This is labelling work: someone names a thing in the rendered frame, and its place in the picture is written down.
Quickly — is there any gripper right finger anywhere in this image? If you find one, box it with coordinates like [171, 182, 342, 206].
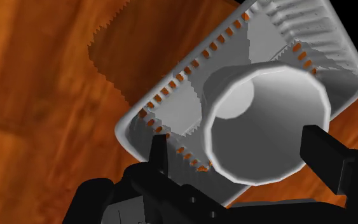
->
[299, 124, 358, 224]

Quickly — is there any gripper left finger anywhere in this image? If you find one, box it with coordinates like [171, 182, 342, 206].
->
[62, 134, 229, 224]

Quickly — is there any white cup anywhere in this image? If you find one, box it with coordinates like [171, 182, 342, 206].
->
[200, 61, 332, 187]

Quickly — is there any white slotted rectangular tray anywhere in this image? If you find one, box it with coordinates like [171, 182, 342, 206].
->
[114, 0, 358, 208]

